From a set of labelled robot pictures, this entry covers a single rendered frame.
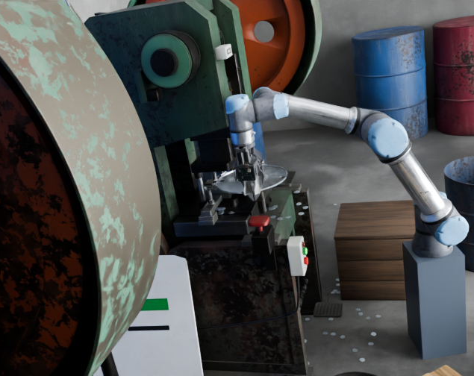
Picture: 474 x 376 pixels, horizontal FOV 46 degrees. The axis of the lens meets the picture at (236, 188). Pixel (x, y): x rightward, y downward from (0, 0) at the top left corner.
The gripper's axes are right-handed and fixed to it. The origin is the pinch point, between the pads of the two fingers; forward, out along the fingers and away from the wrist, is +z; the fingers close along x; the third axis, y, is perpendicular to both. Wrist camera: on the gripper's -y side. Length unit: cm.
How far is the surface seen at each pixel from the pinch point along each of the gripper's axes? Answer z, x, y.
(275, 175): 6.5, -1.0, -35.2
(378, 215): 50, 35, -85
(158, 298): 43, -47, -2
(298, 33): -44, 10, -66
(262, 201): 14.6, -5.9, -28.2
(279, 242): 22.2, 4.0, -8.1
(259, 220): 8.6, 0.6, 1.2
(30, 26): -70, 10, 109
